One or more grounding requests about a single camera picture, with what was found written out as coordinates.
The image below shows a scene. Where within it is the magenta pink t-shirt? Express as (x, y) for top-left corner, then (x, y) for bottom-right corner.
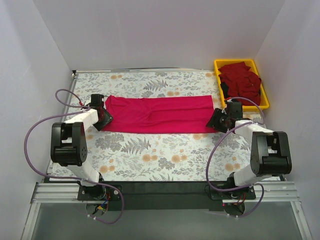
(102, 95), (216, 134)

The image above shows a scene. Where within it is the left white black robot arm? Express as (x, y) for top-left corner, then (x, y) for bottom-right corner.
(50, 94), (113, 200)

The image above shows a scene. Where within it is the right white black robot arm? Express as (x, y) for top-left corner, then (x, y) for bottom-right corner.
(207, 97), (292, 199)

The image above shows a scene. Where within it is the black and orange garment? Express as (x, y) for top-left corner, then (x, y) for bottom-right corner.
(220, 82), (261, 106)

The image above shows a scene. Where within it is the dark red t-shirt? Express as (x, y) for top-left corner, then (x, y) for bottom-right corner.
(218, 62), (262, 96)

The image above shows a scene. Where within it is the floral patterned table mat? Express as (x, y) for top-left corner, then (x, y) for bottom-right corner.
(71, 71), (251, 181)

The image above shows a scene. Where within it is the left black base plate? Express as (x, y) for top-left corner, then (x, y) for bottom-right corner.
(77, 185), (121, 201)

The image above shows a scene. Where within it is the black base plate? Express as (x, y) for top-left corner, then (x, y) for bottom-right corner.
(77, 185), (121, 201)
(204, 184), (256, 201)

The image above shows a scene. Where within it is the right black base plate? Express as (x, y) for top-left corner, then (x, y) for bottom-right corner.
(204, 184), (256, 201)

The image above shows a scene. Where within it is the aluminium frame rail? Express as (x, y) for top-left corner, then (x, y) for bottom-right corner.
(21, 181), (312, 240)

